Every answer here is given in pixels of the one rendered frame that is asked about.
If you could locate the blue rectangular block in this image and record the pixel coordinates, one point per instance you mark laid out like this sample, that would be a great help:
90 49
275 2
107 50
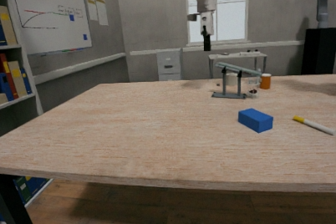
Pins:
255 120

